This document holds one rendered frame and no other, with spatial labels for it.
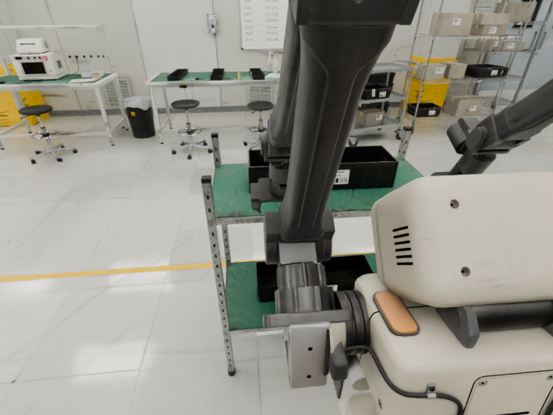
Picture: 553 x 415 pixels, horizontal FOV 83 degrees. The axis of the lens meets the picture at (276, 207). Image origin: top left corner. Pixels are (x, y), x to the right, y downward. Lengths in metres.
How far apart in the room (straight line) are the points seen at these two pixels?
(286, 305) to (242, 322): 1.09
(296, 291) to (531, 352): 0.26
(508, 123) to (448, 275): 0.41
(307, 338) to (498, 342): 0.21
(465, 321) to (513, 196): 0.15
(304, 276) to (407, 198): 0.17
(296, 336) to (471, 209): 0.25
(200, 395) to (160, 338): 0.42
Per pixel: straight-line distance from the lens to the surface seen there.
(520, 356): 0.45
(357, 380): 0.64
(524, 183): 0.45
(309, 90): 0.26
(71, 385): 2.02
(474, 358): 0.43
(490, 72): 5.56
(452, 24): 5.07
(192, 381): 1.81
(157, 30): 5.92
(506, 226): 0.42
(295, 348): 0.43
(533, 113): 0.69
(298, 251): 0.46
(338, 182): 1.24
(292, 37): 0.35
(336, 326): 0.43
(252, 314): 1.55
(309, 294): 0.43
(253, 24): 5.76
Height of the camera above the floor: 1.55
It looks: 32 degrees down
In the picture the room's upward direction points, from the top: straight up
